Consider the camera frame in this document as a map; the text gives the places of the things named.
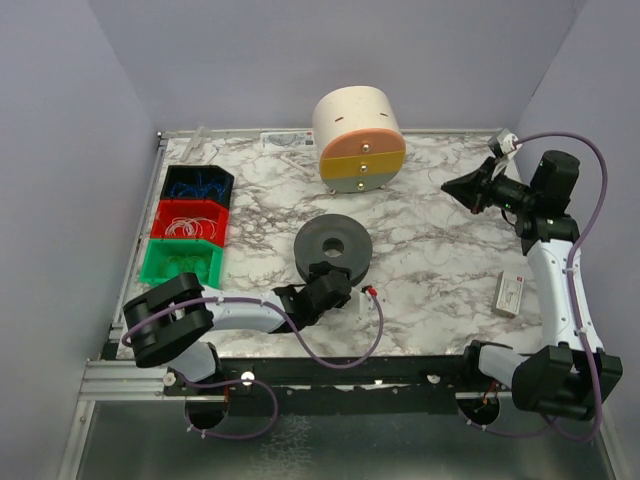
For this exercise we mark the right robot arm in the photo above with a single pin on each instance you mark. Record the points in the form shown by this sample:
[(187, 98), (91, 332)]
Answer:
[(571, 373)]

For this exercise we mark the white flat packet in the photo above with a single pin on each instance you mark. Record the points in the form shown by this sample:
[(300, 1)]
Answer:
[(284, 140)]

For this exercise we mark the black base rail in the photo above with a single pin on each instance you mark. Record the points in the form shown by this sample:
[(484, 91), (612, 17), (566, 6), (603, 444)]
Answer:
[(432, 384)]

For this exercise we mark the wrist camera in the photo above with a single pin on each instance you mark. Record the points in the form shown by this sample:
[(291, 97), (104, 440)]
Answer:
[(503, 146), (360, 302)]

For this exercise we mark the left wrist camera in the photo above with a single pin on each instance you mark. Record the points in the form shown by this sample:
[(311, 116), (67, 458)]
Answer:
[(360, 302)]

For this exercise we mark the white plastic stick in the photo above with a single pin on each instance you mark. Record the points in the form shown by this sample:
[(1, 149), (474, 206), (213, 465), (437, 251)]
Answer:
[(296, 166)]

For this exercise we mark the clear plastic strip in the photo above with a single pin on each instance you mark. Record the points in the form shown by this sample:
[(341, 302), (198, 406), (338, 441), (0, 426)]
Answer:
[(200, 134)]

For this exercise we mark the green storage bin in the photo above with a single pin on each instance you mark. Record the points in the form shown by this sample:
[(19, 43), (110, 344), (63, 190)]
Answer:
[(166, 258)]

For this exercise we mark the black cable spool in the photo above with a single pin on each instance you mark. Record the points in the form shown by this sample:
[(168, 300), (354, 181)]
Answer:
[(335, 240)]

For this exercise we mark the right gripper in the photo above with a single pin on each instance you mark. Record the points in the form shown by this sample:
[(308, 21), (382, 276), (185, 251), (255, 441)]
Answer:
[(483, 185)]

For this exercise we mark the red storage bin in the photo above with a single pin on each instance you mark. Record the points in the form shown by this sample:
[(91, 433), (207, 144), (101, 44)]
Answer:
[(191, 219)]

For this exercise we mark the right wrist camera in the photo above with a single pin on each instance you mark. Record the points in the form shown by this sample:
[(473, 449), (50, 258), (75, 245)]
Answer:
[(503, 146)]

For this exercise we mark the small white cardboard box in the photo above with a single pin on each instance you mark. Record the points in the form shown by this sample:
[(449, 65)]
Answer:
[(508, 294)]

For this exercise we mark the cream cylindrical drawer cabinet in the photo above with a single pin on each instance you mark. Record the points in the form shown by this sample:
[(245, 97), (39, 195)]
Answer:
[(358, 139)]

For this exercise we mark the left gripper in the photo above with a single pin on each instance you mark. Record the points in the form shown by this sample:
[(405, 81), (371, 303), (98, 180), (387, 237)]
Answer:
[(335, 279)]

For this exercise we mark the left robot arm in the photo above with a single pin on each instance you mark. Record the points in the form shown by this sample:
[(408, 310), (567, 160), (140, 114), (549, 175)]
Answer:
[(165, 324)]

